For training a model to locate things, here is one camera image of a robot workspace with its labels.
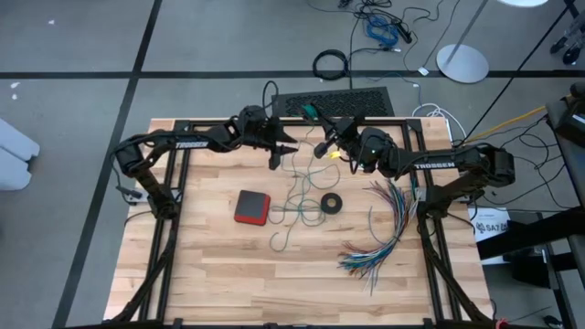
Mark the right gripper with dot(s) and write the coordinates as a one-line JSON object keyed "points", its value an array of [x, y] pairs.
{"points": [[349, 136]]}

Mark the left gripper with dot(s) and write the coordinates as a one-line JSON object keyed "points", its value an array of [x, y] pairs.
{"points": [[262, 130]]}

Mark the black reel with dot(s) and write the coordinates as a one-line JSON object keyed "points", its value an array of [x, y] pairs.
{"points": [[325, 204]]}

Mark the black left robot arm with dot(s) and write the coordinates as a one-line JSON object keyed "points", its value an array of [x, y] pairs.
{"points": [[192, 144]]}

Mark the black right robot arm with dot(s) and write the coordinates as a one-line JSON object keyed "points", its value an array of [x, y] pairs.
{"points": [[439, 165]]}

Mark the small yellow tag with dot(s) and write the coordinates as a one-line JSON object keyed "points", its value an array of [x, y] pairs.
{"points": [[335, 154]]}

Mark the black perforated computer case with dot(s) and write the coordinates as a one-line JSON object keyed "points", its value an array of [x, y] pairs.
{"points": [[356, 102]]}

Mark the red box with black base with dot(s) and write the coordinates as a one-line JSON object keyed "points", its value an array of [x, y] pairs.
{"points": [[252, 208]]}

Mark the grey lamp stand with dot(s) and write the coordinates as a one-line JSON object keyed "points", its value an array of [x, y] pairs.
{"points": [[461, 64]]}

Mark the white printed sign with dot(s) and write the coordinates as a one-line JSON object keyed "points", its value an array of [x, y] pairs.
{"points": [[491, 224]]}

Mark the black metal stand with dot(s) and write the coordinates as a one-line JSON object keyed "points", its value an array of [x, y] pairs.
{"points": [[530, 233]]}

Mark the white bulky object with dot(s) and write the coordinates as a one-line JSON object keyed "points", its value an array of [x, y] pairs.
{"points": [[16, 155]]}

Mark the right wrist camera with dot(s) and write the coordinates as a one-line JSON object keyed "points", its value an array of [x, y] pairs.
{"points": [[357, 118]]}

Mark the grey metal mounting bracket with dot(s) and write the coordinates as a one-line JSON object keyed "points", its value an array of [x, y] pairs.
{"points": [[421, 194]]}

